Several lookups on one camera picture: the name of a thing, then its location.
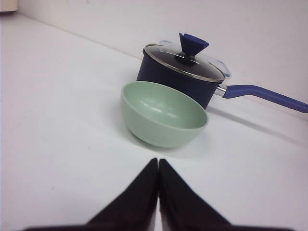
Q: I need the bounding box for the glass pot lid blue knob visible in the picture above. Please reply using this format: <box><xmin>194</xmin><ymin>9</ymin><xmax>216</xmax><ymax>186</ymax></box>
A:
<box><xmin>144</xmin><ymin>33</ymin><xmax>226</xmax><ymax>83</ymax></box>

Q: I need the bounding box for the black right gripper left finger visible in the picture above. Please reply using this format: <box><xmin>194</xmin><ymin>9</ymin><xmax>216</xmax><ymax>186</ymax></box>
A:
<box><xmin>87</xmin><ymin>158</ymin><xmax>158</xmax><ymax>231</ymax></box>

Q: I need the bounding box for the green bowl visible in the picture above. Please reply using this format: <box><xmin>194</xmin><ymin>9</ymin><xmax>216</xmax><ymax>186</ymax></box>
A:
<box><xmin>121</xmin><ymin>81</ymin><xmax>208</xmax><ymax>148</ymax></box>

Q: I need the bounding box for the dark blue saucepan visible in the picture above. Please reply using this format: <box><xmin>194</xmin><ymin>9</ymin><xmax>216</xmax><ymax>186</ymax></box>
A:
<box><xmin>137</xmin><ymin>49</ymin><xmax>308</xmax><ymax>113</ymax></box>

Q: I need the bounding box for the clear container blue rim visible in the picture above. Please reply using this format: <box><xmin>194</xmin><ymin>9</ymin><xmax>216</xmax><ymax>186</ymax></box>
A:
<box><xmin>158</xmin><ymin>40</ymin><xmax>231</xmax><ymax>77</ymax></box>

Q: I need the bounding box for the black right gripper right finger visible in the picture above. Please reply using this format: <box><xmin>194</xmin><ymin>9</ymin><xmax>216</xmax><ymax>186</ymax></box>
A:
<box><xmin>159</xmin><ymin>159</ymin><xmax>231</xmax><ymax>231</ymax></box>

